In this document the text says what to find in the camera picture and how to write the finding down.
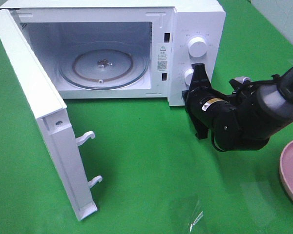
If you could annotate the white microwave door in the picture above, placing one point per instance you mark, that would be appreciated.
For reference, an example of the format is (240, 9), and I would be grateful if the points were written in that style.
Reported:
(49, 110)

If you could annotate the upper white microwave knob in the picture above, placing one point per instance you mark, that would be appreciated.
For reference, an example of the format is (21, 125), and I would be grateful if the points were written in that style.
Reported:
(197, 46)

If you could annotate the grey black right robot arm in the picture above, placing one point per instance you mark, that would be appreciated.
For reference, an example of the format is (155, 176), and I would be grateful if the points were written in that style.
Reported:
(245, 119)

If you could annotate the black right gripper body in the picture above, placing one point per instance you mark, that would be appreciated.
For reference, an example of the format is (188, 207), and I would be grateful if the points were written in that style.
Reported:
(222, 121)

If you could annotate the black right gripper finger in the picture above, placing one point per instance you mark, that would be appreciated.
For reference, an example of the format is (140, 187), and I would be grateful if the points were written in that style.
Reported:
(199, 77)
(197, 118)

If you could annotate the white microwave knob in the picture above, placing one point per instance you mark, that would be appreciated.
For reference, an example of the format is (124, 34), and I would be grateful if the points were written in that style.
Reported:
(188, 76)
(197, 46)

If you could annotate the lower white microwave knob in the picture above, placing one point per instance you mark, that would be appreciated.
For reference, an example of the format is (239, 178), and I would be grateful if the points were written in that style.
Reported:
(188, 76)

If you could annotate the white microwave oven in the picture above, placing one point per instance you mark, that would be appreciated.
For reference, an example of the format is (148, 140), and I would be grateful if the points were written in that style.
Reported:
(52, 27)

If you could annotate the glass microwave turntable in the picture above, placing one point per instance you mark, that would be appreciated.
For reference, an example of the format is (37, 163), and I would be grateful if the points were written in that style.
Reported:
(104, 65)

